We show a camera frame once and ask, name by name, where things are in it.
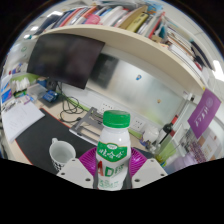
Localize small blue box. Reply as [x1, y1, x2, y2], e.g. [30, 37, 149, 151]
[41, 89, 59, 104]

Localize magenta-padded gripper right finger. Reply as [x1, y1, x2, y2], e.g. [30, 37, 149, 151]
[128, 146, 168, 190]

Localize purple translucent water jug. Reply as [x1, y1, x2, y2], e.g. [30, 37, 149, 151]
[164, 154, 198, 174]

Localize black computer monitor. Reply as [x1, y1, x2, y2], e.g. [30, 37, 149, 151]
[27, 33, 106, 90]

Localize group photo poster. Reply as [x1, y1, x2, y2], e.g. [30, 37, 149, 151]
[184, 128, 221, 164]

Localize dark wine bottle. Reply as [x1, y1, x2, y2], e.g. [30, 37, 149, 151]
[162, 114, 179, 134]

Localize clear plastic box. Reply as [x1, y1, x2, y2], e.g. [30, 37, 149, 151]
[26, 83, 48, 101]

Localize white open notebook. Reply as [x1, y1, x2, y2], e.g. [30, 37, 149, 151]
[1, 101, 46, 143]

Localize purple hanging banner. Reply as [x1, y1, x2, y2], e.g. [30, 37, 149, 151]
[187, 88, 222, 140]

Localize black desk mat red edge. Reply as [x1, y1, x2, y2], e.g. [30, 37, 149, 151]
[14, 108, 101, 174]

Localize white ceiling light panel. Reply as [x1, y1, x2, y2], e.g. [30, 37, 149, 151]
[46, 10, 63, 18]
[213, 59, 224, 83]

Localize white round jar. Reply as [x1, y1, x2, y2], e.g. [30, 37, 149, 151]
[143, 125, 160, 144]

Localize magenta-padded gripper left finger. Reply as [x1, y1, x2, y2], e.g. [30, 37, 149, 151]
[56, 146, 100, 190]

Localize white wall power outlet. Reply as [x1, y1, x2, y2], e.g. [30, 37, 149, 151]
[131, 117, 146, 132]
[99, 101, 114, 114]

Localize green clear glass vase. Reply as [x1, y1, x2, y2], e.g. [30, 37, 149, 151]
[154, 139, 176, 164]

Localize white drink bottle green cap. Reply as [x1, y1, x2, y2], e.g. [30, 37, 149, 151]
[95, 109, 132, 192]

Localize black white checkered mug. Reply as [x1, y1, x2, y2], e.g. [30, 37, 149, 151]
[48, 137, 77, 174]

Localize black tangled cables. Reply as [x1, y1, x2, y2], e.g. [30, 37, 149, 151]
[59, 94, 88, 124]

